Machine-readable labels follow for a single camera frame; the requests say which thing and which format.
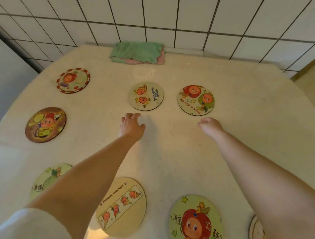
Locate red checkered rim round coaster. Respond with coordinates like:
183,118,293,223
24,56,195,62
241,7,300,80
56,68,91,94

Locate coaster red and green characters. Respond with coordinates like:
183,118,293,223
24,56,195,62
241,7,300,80
177,85,215,116

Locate cream coaster two orange characters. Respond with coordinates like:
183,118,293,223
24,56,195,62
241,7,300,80
128,81,164,111

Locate person's right forearm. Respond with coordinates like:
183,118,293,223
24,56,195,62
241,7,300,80
214,130,315,239

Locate pink cloth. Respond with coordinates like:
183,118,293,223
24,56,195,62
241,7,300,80
123,45,165,65

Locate cream coaster carrot strip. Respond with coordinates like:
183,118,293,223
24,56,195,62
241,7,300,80
95,176,147,237

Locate white sleeve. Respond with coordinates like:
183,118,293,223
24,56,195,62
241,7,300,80
0,208,72,239

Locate green cloth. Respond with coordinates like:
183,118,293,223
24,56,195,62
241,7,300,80
110,41,164,65

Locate pale green pear coaster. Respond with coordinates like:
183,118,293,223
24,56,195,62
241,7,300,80
30,163,73,203

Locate person's right hand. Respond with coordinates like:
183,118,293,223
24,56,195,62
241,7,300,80
197,117,224,139

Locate brown round cartoon coaster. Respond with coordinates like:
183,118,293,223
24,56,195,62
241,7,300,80
25,107,67,144

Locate person's left forearm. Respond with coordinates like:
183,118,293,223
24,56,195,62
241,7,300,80
27,134,138,239

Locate cream round coaster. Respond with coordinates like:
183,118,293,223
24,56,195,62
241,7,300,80
248,214,265,239

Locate person's left hand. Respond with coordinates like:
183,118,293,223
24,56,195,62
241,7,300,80
119,113,146,143

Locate green coaster red apple face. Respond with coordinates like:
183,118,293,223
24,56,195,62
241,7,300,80
168,195,224,239

